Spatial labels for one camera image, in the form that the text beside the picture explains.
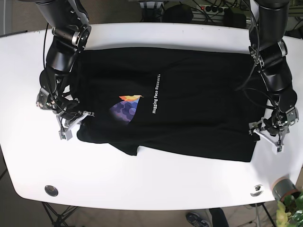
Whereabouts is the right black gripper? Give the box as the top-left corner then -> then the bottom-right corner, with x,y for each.
56,111 -> 95,140

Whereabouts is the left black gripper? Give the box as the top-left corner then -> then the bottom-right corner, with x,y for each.
249,107 -> 299,153

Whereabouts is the black printed T-shirt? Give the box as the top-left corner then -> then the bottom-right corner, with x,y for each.
75,48 -> 267,162

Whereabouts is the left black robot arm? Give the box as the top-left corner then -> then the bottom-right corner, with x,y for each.
246,0 -> 299,154

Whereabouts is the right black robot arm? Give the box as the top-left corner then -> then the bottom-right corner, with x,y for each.
35,0 -> 94,140

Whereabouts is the grey plant pot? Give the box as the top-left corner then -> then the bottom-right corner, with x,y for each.
271,176 -> 300,202

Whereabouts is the right silver table grommet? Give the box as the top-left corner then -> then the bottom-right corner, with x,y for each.
250,184 -> 264,197

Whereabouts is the silver table grommet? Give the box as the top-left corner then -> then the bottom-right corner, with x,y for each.
45,185 -> 59,197
250,184 -> 264,197

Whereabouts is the left silver table grommet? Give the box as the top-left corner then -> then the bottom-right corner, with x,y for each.
45,185 -> 59,197

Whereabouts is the green potted plant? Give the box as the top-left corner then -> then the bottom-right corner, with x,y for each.
276,192 -> 303,227

